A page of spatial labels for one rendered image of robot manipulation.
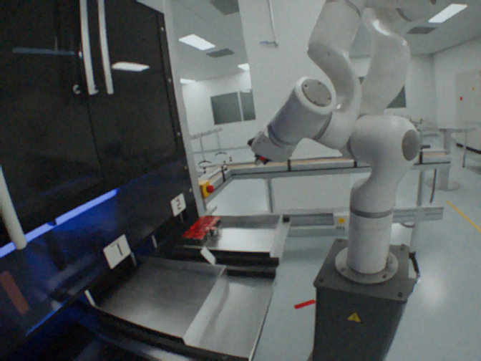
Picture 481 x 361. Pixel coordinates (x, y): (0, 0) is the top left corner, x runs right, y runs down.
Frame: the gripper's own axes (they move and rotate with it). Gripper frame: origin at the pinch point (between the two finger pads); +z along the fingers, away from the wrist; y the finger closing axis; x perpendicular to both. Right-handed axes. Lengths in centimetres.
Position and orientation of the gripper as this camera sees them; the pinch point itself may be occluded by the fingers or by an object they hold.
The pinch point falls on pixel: (263, 156)
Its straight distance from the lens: 69.0
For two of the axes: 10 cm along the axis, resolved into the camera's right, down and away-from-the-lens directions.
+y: 9.3, 3.4, 1.2
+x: 2.9, -9.0, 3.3
